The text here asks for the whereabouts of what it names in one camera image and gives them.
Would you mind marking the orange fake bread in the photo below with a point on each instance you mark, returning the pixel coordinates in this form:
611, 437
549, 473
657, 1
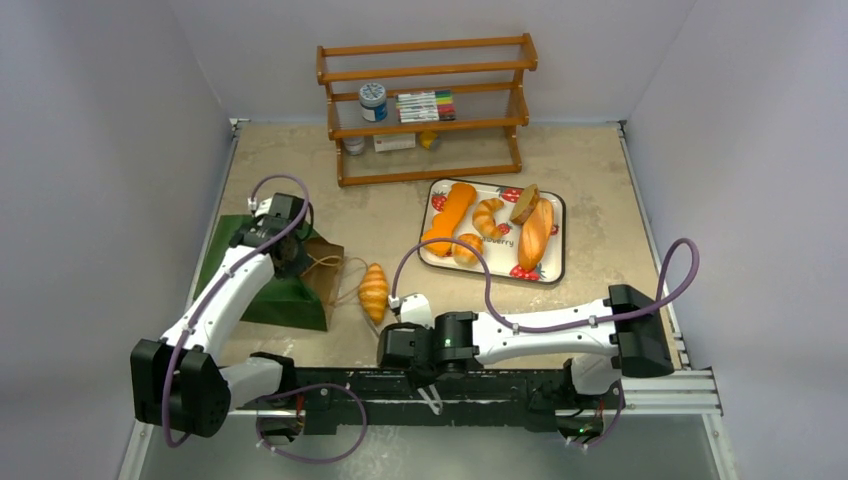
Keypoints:
451, 207

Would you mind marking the round fake bun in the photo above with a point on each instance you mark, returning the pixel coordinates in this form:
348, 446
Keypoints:
466, 255

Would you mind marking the small jar lower shelf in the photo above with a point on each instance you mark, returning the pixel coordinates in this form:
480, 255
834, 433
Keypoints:
354, 145

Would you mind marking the fake bread slice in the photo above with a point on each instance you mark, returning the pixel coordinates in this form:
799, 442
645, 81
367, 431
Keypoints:
525, 205

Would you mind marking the fake croissant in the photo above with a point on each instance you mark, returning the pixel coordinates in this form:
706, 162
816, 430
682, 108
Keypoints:
483, 218
373, 293

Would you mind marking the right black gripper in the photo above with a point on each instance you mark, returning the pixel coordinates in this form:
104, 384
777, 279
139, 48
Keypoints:
390, 345

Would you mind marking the metal tongs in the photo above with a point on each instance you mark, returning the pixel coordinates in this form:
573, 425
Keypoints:
432, 399

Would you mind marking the white small box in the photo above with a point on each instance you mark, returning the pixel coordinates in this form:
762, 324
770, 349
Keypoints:
393, 142

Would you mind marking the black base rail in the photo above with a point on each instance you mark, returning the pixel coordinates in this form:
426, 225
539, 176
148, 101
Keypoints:
538, 401

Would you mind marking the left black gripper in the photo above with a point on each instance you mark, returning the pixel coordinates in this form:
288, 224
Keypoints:
299, 266

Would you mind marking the yellow small cube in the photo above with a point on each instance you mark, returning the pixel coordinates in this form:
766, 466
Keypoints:
429, 140

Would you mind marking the wooden shelf rack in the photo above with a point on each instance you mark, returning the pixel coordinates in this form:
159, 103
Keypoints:
426, 86

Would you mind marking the coloured marker set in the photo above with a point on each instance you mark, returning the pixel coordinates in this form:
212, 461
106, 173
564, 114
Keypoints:
425, 106

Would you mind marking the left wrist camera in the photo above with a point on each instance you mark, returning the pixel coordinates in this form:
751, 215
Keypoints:
259, 207

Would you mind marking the blue white jar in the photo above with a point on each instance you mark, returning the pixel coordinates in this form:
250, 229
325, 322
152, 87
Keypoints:
373, 101

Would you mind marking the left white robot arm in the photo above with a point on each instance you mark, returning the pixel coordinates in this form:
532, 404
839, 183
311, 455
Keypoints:
176, 381

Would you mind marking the green brown paper bag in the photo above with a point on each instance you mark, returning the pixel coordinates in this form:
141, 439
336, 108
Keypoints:
305, 302

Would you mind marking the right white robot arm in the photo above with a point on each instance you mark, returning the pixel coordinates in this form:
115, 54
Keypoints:
618, 336

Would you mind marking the fake baguette loaf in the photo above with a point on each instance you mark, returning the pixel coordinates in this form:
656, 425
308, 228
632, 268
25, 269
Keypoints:
535, 234

